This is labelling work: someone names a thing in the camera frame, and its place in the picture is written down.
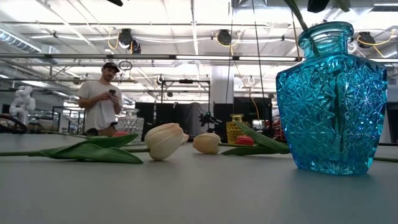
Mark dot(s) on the orange black vacuum cleaner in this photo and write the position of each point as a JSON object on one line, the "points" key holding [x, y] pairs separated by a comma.
{"points": [[18, 123]]}

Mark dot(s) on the peach artificial tulip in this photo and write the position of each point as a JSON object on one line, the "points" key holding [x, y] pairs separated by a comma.
{"points": [[186, 137], [163, 140], [206, 143]]}

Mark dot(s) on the blue cut glass vase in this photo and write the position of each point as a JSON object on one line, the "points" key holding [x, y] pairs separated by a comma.
{"points": [[331, 118]]}

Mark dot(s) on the black partition panel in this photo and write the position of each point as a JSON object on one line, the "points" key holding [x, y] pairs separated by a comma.
{"points": [[245, 109], [149, 115]]}

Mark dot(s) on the clear textured glass vase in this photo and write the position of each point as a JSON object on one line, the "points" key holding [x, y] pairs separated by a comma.
{"points": [[132, 124]]}

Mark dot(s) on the white humanoid robot figure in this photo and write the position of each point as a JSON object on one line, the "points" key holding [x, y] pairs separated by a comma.
{"points": [[22, 102]]}

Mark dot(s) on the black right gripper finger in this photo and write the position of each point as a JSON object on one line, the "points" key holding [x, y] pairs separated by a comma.
{"points": [[317, 5]]}

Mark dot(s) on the red artificial tulip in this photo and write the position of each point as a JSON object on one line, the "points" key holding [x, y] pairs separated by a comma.
{"points": [[120, 134], [244, 140]]}

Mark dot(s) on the black metal frame stand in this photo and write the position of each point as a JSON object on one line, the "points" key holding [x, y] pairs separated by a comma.
{"points": [[186, 81]]}

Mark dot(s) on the person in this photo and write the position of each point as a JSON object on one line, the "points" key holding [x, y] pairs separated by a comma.
{"points": [[99, 109]]}

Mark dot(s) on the long ceiling light bar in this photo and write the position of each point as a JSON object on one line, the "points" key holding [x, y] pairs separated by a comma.
{"points": [[202, 57]]}

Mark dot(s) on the yellow textured glass vase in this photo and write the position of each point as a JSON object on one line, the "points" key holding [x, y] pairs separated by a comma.
{"points": [[232, 129]]}

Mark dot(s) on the black phone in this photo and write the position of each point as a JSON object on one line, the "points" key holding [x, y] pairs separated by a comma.
{"points": [[112, 92]]}

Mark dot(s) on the black camera rig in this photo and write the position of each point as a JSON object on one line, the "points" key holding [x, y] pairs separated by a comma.
{"points": [[208, 119]]}

